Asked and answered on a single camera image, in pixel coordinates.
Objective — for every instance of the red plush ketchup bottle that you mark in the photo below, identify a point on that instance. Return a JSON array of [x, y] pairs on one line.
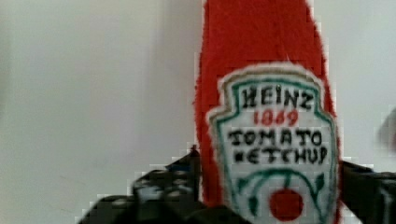
[[264, 116]]

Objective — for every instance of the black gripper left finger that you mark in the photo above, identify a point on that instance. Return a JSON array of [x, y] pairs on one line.
[[167, 196]]

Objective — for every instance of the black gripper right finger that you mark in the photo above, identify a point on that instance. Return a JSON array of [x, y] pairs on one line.
[[369, 195]]

